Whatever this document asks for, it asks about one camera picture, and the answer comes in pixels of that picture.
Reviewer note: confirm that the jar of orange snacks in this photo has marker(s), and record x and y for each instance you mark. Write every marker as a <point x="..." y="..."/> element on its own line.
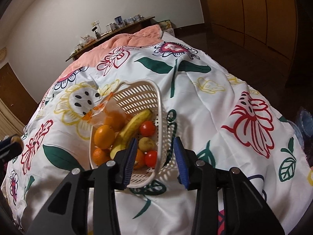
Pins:
<point x="88" y="40"/>

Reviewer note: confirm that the white wall socket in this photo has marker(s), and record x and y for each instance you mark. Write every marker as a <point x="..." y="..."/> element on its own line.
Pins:
<point x="95" y="23"/>

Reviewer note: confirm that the brown wooden door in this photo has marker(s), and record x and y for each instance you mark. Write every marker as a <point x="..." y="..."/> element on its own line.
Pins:
<point x="14" y="90"/>

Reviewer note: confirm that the red tomato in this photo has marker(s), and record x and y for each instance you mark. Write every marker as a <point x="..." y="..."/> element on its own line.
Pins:
<point x="151" y="158"/>
<point x="147" y="128"/>

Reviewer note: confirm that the beige curtain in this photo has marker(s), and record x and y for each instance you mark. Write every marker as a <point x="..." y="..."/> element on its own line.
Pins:
<point x="7" y="120"/>

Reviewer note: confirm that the cardboard box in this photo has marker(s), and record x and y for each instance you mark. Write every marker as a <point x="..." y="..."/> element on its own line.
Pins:
<point x="167" y="25"/>

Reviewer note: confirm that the smooth round orange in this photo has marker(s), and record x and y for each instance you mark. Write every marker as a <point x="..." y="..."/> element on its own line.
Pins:
<point x="104" y="137"/>

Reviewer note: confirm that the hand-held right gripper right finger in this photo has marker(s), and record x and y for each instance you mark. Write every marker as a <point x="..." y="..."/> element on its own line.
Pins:
<point x="181" y="161"/>

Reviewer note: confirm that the wooden wardrobe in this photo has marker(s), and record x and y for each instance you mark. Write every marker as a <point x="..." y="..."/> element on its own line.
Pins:
<point x="256" y="12"/>

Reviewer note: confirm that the black stand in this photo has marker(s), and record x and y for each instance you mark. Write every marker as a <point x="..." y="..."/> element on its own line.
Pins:
<point x="95" y="31"/>

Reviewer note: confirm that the pink blanket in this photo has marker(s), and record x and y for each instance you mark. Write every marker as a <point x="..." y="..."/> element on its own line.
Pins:
<point x="127" y="41"/>

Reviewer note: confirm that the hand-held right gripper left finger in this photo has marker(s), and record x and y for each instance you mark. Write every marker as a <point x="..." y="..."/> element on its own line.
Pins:
<point x="129" y="161"/>

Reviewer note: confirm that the cluster of small cups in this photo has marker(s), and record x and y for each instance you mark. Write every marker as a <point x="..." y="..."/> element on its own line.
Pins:
<point x="137" y="17"/>

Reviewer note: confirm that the small brown round fruit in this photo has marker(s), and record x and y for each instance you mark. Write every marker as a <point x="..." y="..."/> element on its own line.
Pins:
<point x="146" y="144"/>
<point x="18" y="140"/>

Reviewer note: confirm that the clear pitcher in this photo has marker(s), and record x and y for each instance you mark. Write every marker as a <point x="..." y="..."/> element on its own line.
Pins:
<point x="111" y="27"/>

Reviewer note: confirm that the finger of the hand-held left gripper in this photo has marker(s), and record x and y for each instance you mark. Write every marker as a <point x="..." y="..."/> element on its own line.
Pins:
<point x="8" y="151"/>

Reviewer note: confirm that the small glass jar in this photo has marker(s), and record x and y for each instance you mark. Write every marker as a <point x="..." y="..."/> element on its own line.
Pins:
<point x="78" y="47"/>

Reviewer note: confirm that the plastic bag of oranges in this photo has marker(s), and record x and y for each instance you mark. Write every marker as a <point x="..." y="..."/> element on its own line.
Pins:
<point x="107" y="117"/>

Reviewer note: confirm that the white plastic basket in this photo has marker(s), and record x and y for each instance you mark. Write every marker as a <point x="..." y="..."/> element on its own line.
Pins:
<point x="137" y="95"/>

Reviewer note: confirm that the wooden headboard shelf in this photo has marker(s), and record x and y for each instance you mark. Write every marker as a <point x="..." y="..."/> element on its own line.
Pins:
<point x="144" y="22"/>

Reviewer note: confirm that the yellow banana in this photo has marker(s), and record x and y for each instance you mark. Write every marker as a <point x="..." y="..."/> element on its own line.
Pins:
<point x="129" y="127"/>

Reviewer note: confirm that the large dimpled mandarin orange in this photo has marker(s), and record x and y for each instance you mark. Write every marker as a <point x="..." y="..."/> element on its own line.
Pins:
<point x="139" y="160"/>

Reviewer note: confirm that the blue plastic bag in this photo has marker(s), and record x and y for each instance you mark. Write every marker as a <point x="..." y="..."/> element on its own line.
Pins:
<point x="307" y="122"/>

